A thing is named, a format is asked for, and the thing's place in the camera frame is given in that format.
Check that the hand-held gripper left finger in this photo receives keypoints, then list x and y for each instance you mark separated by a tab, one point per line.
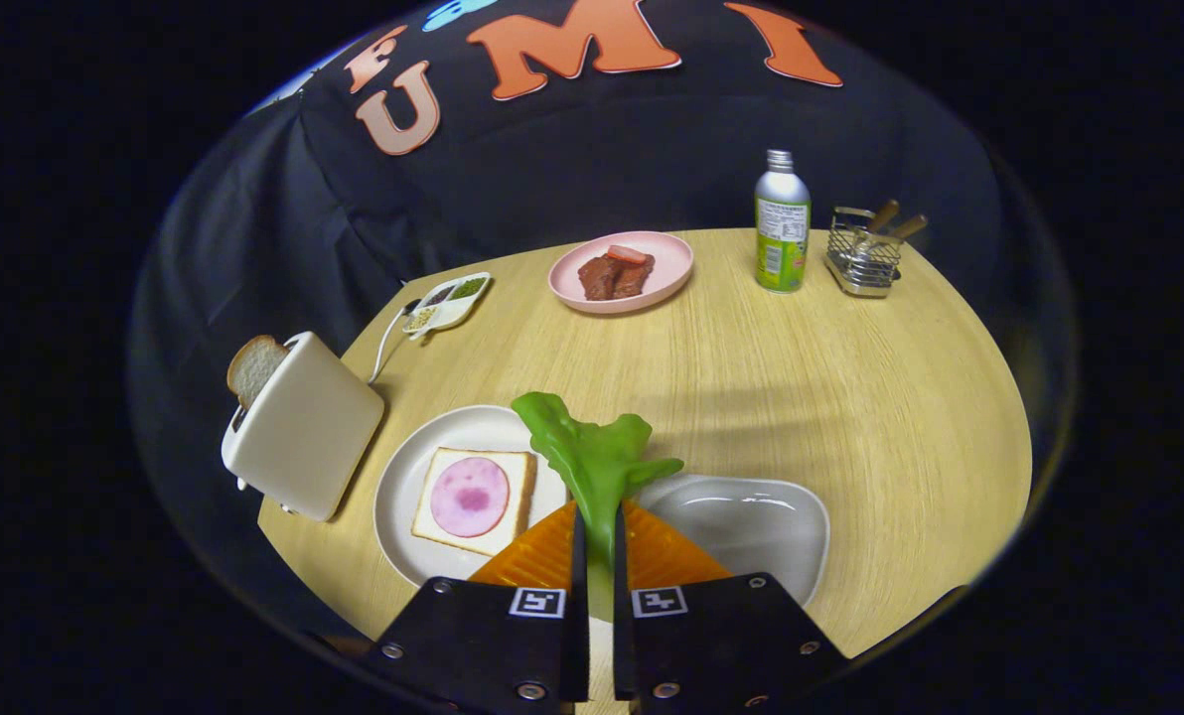
580	616

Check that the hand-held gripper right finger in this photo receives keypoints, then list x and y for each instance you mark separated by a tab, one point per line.
620	636

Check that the green lettuce leaf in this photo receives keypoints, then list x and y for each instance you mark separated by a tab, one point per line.
592	457

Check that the toasted bread slice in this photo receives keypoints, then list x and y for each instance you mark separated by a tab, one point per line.
252	367

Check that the white bread slice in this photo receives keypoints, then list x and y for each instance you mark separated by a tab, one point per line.
522	492

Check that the pink ham slice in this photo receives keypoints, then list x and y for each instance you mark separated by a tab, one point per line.
470	497

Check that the white rectangular dish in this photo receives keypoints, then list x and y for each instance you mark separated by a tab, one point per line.
741	521

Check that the round white plate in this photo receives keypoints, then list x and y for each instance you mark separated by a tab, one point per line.
403	497

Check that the white toaster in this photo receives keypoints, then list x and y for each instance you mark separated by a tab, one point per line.
309	437

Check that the white divided condiment tray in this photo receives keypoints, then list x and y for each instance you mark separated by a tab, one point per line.
448	306

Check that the brown cooked meat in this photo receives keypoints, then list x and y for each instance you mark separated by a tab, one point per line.
612	280

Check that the pink plate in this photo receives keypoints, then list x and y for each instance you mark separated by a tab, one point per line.
671	263

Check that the red sausage slice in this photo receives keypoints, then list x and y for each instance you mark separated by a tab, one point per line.
627	254

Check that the green drink bottle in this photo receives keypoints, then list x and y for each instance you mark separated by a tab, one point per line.
782	228

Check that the black backdrop cloth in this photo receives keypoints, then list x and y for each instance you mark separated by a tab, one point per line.
572	169

